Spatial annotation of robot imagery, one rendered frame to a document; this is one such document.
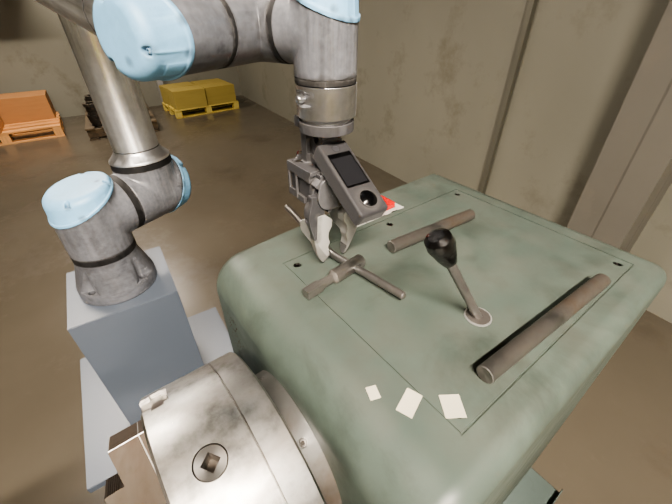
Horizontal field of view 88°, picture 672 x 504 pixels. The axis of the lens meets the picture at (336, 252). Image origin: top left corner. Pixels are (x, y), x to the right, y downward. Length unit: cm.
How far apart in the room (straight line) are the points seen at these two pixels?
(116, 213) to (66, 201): 8
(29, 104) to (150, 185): 620
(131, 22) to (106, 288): 56
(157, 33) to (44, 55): 721
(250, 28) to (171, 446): 45
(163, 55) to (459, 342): 44
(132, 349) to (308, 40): 71
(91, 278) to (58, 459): 138
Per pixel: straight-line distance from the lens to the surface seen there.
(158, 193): 82
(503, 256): 64
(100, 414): 114
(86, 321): 84
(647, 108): 240
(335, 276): 51
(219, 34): 43
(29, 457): 219
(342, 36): 43
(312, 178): 48
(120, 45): 41
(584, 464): 203
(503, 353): 45
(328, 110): 44
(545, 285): 61
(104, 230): 78
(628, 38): 271
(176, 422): 45
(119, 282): 82
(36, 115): 700
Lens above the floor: 160
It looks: 36 degrees down
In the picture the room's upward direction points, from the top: straight up
